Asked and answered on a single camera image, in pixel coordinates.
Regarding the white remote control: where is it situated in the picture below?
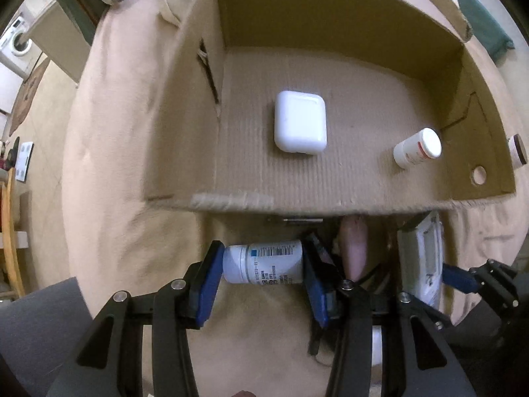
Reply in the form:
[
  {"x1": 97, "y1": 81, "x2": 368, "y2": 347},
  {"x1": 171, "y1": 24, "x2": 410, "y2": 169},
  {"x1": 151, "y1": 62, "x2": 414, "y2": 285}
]
[{"x1": 397, "y1": 209, "x2": 447, "y2": 308}]

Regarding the white pill bottle blue label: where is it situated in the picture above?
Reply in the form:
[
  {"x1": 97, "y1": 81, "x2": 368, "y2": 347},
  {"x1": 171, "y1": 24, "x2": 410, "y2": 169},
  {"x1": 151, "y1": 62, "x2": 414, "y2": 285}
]
[{"x1": 223, "y1": 240, "x2": 303, "y2": 286}]

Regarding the pink tube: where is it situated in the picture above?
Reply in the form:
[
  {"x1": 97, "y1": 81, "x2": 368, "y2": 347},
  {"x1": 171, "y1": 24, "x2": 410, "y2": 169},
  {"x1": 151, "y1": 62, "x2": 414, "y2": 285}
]
[{"x1": 339, "y1": 215, "x2": 368, "y2": 282}]

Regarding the white bottle red stripe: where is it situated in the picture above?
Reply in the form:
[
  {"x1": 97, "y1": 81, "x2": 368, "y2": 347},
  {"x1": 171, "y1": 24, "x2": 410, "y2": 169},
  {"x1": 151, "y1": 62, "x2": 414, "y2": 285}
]
[{"x1": 393, "y1": 127, "x2": 442, "y2": 169}]

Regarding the brown lid cream jar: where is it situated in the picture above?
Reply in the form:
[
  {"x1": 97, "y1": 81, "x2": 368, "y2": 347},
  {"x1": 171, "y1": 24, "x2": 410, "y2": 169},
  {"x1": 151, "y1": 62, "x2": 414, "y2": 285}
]
[{"x1": 508, "y1": 134, "x2": 528, "y2": 169}]

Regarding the white earbuds case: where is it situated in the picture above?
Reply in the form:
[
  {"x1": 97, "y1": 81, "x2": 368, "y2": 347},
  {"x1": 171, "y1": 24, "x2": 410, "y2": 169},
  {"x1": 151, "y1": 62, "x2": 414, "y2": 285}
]
[{"x1": 274, "y1": 91, "x2": 327, "y2": 155}]

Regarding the beige bed sheet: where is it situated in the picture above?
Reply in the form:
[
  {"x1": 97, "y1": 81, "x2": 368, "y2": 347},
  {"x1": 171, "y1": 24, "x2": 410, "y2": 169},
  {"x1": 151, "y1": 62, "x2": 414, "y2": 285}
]
[{"x1": 63, "y1": 0, "x2": 528, "y2": 313}]

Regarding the cardboard box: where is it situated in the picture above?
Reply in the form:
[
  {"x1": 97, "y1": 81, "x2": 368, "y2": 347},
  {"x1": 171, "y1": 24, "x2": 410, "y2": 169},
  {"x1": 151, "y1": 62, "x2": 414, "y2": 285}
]
[{"x1": 143, "y1": 0, "x2": 515, "y2": 216}]

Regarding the wooden chair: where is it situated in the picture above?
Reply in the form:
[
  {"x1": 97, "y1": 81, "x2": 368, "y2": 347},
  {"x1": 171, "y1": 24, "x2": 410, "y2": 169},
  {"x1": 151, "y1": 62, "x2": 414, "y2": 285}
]
[{"x1": 1, "y1": 168, "x2": 26, "y2": 298}]

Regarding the teal cushion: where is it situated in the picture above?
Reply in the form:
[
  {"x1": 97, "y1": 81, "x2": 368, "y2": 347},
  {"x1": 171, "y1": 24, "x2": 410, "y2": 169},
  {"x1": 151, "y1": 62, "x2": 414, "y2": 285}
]
[{"x1": 458, "y1": 0, "x2": 515, "y2": 62}]

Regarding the white floor scale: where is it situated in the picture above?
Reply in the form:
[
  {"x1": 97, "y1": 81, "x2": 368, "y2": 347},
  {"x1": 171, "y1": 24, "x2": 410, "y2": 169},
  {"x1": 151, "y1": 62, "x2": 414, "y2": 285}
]
[{"x1": 15, "y1": 142, "x2": 34, "y2": 183}]

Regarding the brown round rug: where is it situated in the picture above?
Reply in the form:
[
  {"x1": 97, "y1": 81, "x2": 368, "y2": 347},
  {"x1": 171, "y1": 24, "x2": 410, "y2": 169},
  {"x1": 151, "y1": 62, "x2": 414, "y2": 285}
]
[{"x1": 9, "y1": 58, "x2": 50, "y2": 135}]

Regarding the white washing machine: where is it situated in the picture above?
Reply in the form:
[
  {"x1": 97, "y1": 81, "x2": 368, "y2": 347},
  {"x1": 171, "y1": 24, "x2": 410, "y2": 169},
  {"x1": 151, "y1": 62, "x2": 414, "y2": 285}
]
[{"x1": 1, "y1": 15, "x2": 42, "y2": 81}]

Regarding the white bedside cabinet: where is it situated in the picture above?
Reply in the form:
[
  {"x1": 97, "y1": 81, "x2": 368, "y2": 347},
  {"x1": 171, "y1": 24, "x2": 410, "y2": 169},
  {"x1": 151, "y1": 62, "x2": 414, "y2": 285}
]
[{"x1": 25, "y1": 1, "x2": 91, "y2": 84}]

